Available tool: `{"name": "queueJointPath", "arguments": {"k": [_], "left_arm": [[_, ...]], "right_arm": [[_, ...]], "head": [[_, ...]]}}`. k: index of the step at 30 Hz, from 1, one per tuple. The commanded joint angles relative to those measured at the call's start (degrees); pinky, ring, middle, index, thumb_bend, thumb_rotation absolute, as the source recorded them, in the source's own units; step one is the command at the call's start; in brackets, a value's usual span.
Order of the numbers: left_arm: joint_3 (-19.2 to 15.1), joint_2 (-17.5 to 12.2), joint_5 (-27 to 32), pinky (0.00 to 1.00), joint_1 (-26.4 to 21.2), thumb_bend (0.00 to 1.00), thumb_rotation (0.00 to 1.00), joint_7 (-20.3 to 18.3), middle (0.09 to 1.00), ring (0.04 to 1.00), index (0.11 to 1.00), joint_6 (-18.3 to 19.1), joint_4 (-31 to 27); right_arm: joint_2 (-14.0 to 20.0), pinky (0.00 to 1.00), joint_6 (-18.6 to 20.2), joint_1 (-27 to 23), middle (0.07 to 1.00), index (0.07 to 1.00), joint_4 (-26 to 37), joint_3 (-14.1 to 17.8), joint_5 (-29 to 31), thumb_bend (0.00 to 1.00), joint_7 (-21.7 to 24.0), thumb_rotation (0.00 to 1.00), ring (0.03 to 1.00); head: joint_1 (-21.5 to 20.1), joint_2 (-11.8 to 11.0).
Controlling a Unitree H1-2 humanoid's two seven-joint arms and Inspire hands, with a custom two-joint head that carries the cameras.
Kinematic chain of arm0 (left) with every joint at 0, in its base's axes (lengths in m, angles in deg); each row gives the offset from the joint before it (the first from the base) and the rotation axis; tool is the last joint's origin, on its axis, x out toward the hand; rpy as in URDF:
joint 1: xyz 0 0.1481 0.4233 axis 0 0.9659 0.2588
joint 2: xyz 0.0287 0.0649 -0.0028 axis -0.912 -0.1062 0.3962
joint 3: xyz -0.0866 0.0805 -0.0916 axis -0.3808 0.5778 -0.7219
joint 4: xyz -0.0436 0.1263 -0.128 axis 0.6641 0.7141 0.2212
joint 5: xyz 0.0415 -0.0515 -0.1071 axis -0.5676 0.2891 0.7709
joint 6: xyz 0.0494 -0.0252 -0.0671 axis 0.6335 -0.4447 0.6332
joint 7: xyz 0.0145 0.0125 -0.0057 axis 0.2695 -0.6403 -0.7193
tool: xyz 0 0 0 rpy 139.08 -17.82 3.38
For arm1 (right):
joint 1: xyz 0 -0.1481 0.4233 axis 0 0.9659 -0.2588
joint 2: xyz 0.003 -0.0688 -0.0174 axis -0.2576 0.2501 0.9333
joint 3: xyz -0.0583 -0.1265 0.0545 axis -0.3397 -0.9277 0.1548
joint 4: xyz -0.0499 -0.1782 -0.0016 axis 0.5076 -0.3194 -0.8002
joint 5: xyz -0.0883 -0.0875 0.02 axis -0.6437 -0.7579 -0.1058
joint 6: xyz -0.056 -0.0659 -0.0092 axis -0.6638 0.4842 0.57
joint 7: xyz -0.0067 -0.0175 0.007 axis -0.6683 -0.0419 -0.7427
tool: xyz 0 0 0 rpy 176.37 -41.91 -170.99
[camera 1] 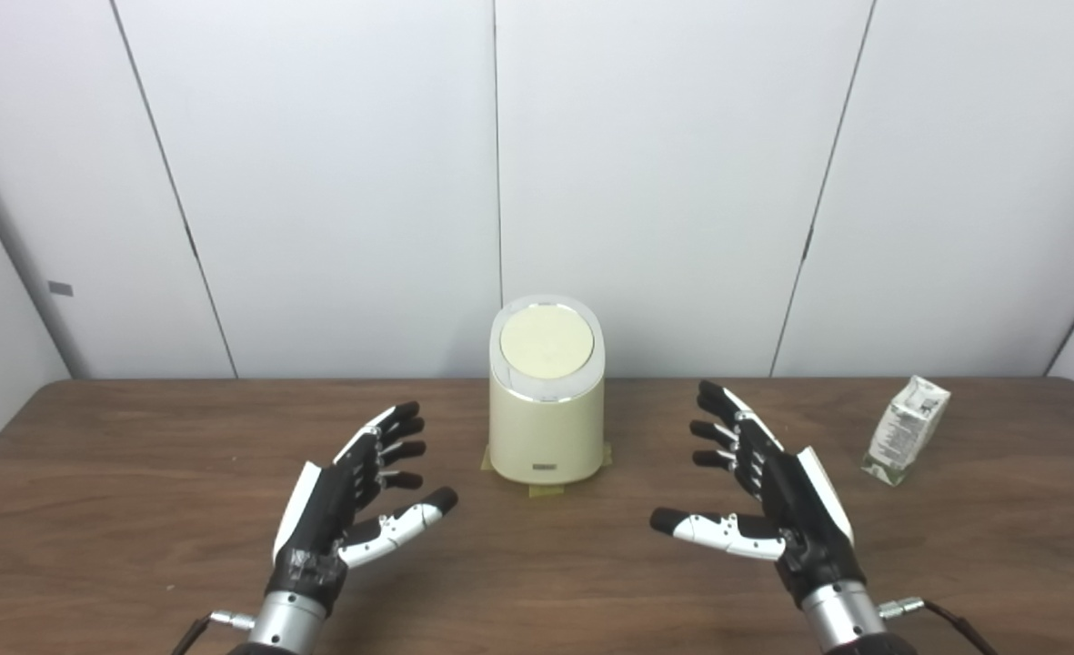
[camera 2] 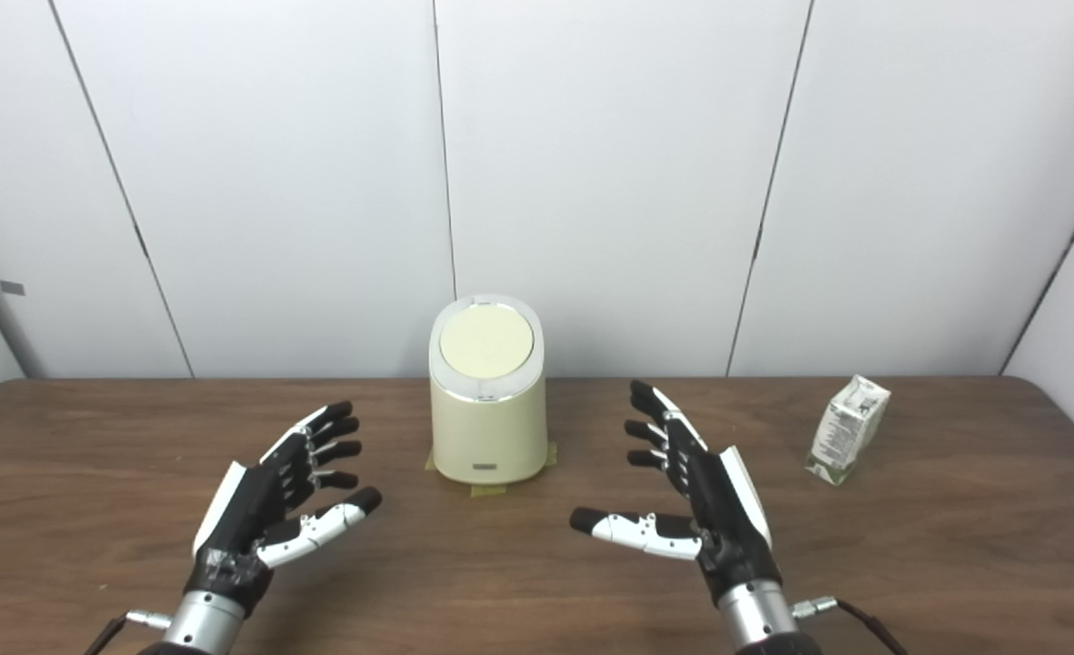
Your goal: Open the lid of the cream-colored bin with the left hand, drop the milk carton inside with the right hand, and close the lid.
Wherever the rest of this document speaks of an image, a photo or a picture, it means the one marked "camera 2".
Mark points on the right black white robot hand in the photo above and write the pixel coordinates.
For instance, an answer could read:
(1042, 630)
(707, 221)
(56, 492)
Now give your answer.
(727, 518)

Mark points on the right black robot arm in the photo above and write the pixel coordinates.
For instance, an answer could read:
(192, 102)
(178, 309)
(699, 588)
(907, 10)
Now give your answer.
(759, 619)

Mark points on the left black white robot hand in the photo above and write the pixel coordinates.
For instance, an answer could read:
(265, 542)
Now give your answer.
(245, 509)

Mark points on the cream-colored round bin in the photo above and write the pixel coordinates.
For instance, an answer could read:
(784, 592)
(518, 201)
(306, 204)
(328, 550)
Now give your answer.
(486, 437)

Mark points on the white green milk carton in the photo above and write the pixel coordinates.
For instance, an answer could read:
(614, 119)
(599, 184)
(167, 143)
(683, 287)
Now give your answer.
(848, 428)

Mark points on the small grey wall label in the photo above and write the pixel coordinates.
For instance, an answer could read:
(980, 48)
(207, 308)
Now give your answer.
(12, 287)

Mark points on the cream round bin lid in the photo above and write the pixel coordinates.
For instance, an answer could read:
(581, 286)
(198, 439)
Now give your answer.
(486, 341)

